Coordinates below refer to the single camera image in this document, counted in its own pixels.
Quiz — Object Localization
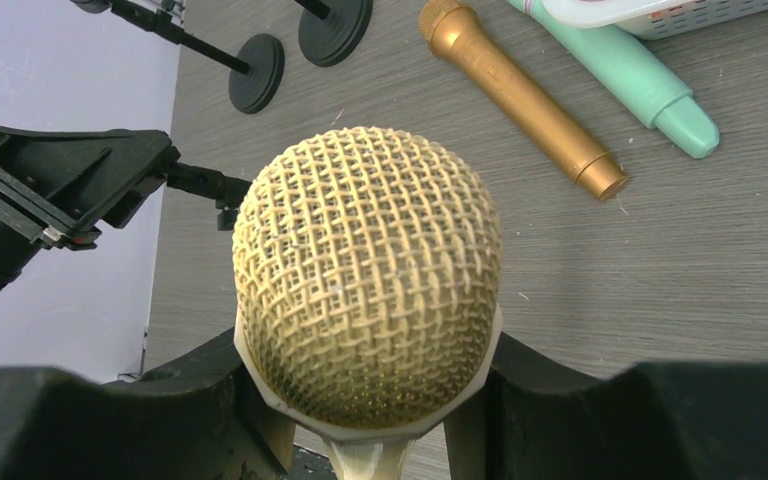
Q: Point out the white plastic basket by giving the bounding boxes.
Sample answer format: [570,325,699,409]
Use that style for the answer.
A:
[543,0,768,40]

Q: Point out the mint green microphone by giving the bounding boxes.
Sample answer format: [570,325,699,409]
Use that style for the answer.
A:
[510,1,720,159]

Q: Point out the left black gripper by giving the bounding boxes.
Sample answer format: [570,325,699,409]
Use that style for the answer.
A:
[0,126,180,292]

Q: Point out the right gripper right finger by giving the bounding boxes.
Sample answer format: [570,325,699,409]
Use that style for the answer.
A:
[444,335,768,479]

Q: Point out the black mic stand left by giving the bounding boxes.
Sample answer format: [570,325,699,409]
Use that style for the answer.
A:
[73,0,285,115]

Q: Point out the black mic stand right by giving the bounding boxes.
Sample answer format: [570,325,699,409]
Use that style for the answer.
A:
[296,0,373,68]

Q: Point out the black mic stand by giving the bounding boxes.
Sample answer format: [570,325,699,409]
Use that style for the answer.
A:
[73,0,285,115]
[296,0,373,68]

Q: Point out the beige microphone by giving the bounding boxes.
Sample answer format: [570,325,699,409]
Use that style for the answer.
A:
[232,127,503,479]

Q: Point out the gold microphone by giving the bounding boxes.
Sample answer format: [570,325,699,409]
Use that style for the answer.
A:
[418,1,628,201]

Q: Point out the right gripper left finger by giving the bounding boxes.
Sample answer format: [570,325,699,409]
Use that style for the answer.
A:
[0,331,293,479]

